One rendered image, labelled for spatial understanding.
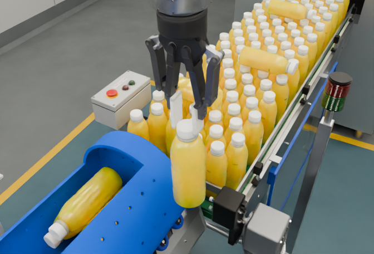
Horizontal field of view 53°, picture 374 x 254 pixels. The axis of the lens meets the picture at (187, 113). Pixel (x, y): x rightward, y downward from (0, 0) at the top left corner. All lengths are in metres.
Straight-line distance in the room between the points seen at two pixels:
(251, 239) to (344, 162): 1.62
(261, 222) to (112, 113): 0.58
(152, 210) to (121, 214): 0.08
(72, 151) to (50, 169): 0.20
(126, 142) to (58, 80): 2.64
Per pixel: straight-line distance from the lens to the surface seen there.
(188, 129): 0.68
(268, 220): 1.22
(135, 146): 0.87
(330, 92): 1.12
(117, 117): 1.25
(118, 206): 0.79
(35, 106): 3.23
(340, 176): 2.65
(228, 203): 1.06
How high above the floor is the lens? 1.83
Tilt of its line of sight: 39 degrees down
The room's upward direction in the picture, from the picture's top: straight up
